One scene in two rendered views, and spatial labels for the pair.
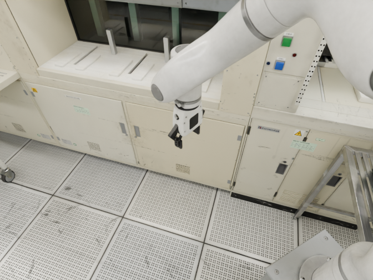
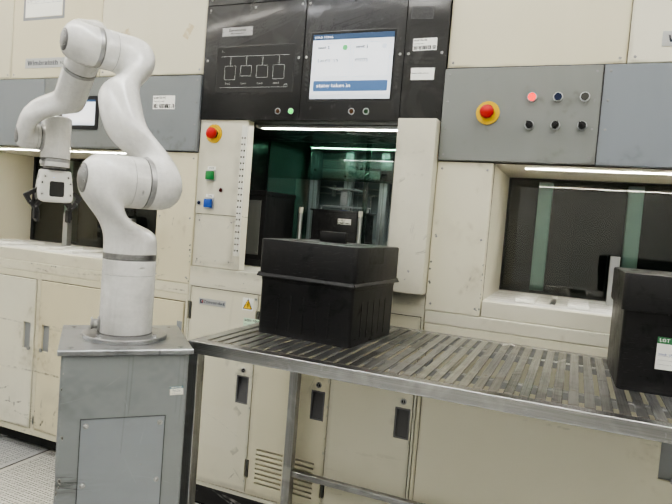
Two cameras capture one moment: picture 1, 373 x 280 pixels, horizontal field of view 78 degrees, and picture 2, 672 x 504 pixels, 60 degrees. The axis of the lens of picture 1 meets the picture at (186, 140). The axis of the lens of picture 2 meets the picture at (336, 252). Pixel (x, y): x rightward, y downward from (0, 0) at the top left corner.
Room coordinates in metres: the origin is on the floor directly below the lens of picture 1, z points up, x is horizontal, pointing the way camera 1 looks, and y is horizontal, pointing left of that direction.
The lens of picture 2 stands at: (-1.17, -1.04, 1.07)
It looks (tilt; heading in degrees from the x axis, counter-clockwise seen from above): 3 degrees down; 5
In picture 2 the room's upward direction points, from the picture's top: 5 degrees clockwise
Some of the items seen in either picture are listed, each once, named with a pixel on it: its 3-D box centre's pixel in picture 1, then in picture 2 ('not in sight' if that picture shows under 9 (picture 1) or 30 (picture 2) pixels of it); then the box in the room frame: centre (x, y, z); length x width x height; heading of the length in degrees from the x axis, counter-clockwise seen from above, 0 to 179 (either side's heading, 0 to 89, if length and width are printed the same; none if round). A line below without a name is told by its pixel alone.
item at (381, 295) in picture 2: not in sight; (328, 302); (0.44, -0.89, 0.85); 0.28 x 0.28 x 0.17; 67
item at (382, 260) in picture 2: not in sight; (332, 255); (0.44, -0.89, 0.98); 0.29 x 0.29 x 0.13; 67
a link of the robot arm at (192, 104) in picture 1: (186, 98); (54, 164); (0.56, 0.00, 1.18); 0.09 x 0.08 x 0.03; 138
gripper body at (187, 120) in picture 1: (187, 113); (54, 184); (0.57, 0.00, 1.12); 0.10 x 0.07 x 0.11; 138
